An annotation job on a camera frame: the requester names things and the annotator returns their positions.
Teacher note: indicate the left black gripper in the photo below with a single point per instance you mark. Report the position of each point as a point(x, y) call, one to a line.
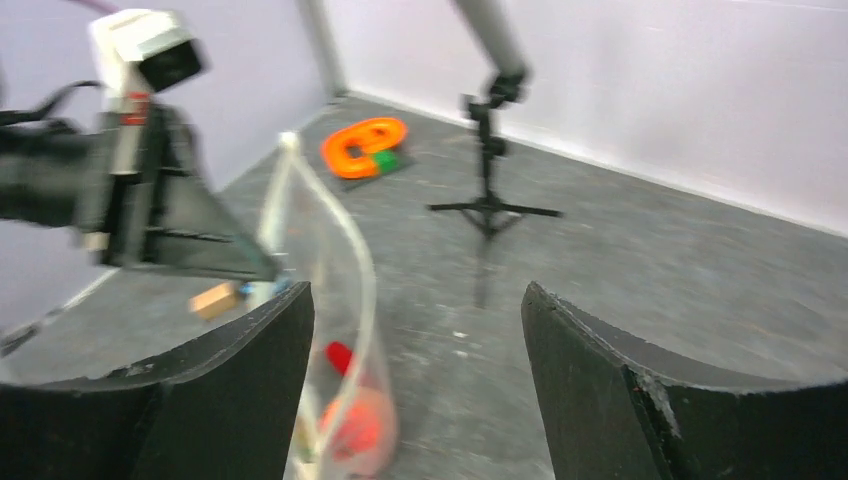
point(142, 207)

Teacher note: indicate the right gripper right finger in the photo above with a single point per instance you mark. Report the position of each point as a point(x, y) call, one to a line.
point(615, 406)

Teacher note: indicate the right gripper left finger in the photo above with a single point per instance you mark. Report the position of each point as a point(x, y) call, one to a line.
point(221, 406)

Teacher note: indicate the clear dotted zip top bag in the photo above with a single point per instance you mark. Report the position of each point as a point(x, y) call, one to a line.
point(316, 240)

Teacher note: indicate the red chili pepper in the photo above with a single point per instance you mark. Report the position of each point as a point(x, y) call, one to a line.
point(339, 356)

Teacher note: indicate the pink peach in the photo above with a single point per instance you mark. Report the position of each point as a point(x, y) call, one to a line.
point(363, 430)

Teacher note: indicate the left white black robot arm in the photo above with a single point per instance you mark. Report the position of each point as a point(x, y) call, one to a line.
point(43, 163)

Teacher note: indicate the small wooden block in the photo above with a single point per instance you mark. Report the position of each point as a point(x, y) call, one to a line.
point(216, 301)

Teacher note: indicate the silver microphone on tripod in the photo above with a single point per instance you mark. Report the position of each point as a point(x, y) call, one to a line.
point(488, 213)

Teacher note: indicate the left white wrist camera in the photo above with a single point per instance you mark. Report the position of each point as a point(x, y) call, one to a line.
point(142, 50)

